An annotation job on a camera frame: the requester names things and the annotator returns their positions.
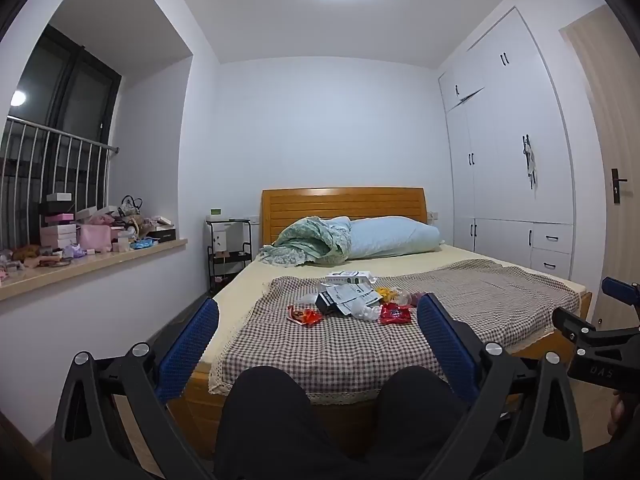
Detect dark door handle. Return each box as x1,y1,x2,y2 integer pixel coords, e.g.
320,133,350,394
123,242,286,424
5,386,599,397
611,167,628,206

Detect white built-in wardrobe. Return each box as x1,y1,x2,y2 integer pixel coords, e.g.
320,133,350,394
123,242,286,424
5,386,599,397
437,6,576,281

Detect pile of boxes and bags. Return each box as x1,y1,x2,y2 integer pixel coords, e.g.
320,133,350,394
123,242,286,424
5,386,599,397
0,192,178,281

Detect beige stone windowsill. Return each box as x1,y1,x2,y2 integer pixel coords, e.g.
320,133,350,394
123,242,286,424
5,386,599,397
0,238,188,302

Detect wooden headboard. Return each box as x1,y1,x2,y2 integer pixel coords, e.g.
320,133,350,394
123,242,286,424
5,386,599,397
167,187,593,461

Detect metal window railing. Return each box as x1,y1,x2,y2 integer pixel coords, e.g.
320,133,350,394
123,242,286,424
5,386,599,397
0,116,120,256

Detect black bedside rack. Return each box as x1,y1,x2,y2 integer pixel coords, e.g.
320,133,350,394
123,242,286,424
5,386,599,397
206,217,253,296

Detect red orange snack wrapper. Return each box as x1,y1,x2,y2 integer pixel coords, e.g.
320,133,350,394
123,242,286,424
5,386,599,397
287,305,323,327

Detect dark blue box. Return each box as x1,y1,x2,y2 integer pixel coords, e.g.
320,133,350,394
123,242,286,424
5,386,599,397
315,292,347,314

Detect clear plastic packaging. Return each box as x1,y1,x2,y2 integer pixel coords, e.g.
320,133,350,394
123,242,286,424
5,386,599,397
350,304,383,323

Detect brown checkered blanket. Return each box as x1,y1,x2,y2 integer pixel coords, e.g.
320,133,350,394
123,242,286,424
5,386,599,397
207,258,583,406

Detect dark framed window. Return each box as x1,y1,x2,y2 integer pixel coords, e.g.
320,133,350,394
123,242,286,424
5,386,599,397
0,24,122,251

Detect light blue pillow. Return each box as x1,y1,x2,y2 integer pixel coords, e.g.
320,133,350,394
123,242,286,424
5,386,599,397
347,216,446,261

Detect beige room door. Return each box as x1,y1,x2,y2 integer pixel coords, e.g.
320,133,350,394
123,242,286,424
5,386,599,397
559,4,640,331

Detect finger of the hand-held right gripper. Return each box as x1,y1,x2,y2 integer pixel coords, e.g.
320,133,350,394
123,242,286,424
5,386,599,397
552,306,598,348
601,276,640,311

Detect green floral quilt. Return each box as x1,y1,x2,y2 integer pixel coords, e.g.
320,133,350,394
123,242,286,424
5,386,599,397
255,216,353,267

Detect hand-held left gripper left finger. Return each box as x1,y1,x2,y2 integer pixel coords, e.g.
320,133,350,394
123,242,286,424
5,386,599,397
51,297,221,480

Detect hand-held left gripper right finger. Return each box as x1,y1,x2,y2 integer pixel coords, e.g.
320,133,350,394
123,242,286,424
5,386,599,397
416,292,584,480

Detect red snack packet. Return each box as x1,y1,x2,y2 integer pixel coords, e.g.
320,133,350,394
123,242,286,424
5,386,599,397
380,302,413,326

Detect white green carton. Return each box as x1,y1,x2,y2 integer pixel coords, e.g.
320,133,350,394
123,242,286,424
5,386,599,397
325,270,378,285

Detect pale yellow mattress sheet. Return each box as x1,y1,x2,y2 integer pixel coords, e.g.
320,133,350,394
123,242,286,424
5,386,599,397
192,244,588,376

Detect person's right hand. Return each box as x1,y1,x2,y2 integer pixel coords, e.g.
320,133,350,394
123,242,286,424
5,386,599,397
611,389,632,426

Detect pink bag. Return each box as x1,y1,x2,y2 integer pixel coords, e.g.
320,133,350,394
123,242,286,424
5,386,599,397
77,224,113,253

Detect person's black pants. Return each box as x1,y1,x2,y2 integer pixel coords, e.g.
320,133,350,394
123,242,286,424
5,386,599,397
212,365,506,480

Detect hanging strap on wardrobe handle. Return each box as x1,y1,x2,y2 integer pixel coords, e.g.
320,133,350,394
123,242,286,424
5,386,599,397
520,133,540,191

